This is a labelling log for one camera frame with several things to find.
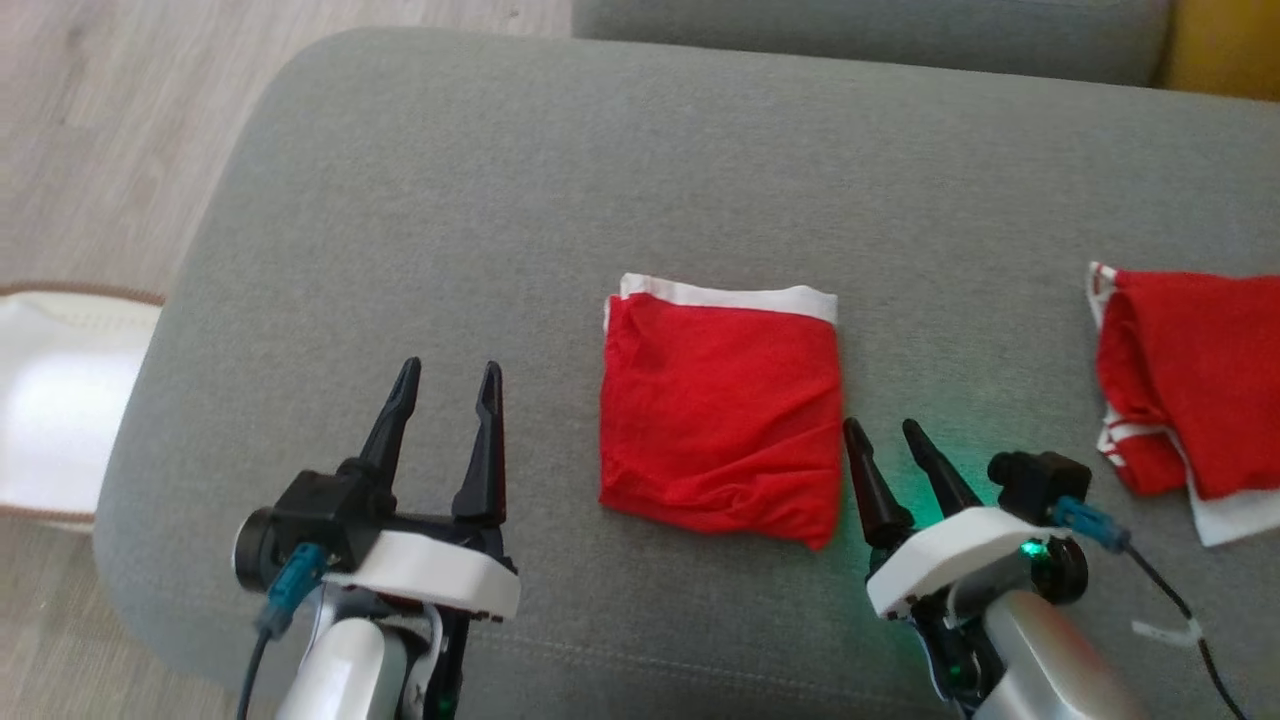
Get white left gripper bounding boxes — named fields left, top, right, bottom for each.
left=322, top=356, right=522, bottom=624

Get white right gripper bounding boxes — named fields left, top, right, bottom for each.
left=842, top=416, right=1053, bottom=623

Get red mesh shorts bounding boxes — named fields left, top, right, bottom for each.
left=597, top=271, right=844, bottom=552

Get red basketball jersey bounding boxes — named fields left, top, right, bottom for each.
left=1086, top=260, right=1280, bottom=550

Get grey sofa seat cushion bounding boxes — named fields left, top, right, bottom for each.
left=92, top=25, right=1280, bottom=720

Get white laundry basket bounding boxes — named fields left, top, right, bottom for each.
left=0, top=282, right=167, bottom=533

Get grey sofa back cushion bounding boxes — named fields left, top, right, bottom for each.
left=569, top=0, right=1173, bottom=88

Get yellow cushion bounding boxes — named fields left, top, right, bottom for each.
left=1158, top=0, right=1280, bottom=102

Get left cable with blue plug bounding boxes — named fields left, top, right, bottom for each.
left=234, top=542, right=333, bottom=720

